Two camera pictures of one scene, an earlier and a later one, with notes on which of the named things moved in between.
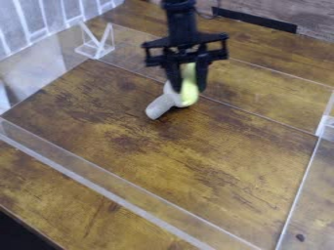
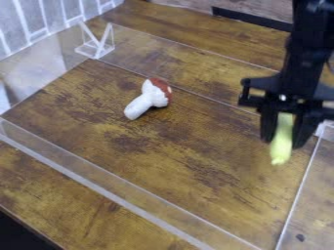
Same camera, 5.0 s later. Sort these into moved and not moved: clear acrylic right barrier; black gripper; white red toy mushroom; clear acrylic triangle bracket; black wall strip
Moved: white red toy mushroom; black gripper
Not moved: clear acrylic triangle bracket; black wall strip; clear acrylic right barrier
